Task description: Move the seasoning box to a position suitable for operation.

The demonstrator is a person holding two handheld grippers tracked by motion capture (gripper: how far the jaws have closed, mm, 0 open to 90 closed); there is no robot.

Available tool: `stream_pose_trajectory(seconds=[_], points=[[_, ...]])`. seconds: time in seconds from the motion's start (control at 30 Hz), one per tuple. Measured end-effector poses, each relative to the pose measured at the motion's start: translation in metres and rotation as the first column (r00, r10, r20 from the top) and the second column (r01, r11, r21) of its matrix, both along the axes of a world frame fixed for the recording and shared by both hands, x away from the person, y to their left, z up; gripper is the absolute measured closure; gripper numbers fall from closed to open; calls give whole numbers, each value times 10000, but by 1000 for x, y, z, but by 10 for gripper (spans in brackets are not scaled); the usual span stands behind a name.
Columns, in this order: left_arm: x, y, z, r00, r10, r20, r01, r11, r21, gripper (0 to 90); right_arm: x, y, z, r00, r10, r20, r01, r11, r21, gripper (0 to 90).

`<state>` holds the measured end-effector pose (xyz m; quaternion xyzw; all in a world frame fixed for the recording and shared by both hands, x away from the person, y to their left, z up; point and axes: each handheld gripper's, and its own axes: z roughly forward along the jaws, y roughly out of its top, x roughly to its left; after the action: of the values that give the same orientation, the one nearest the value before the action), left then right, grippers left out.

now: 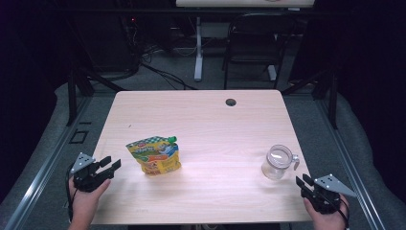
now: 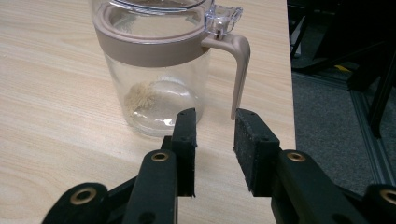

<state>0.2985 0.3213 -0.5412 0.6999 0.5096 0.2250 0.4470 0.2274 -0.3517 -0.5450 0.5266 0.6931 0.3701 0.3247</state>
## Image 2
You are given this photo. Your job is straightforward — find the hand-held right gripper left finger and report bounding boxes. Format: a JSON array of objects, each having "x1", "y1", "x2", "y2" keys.
[{"x1": 121, "y1": 107, "x2": 198, "y2": 224}]

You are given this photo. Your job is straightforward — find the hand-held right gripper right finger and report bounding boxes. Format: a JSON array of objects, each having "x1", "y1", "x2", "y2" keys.
[{"x1": 233, "y1": 107, "x2": 370, "y2": 224}]

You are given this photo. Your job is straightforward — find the clear jar with beige handle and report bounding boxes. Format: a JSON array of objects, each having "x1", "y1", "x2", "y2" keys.
[{"x1": 88, "y1": 0, "x2": 251, "y2": 138}]

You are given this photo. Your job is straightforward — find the pale seasoning granules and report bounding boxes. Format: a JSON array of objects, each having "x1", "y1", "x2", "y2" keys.
[{"x1": 124, "y1": 81, "x2": 158, "y2": 110}]

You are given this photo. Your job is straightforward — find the yellow floor tape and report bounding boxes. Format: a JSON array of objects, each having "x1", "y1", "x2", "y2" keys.
[{"x1": 334, "y1": 64, "x2": 353, "y2": 74}]

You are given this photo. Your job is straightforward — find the black metal stand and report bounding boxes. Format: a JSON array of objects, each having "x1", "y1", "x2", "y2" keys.
[{"x1": 298, "y1": 40, "x2": 396, "y2": 139}]

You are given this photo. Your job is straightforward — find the aluminium frame rail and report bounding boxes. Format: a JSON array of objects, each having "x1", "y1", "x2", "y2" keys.
[{"x1": 349, "y1": 88, "x2": 396, "y2": 188}]

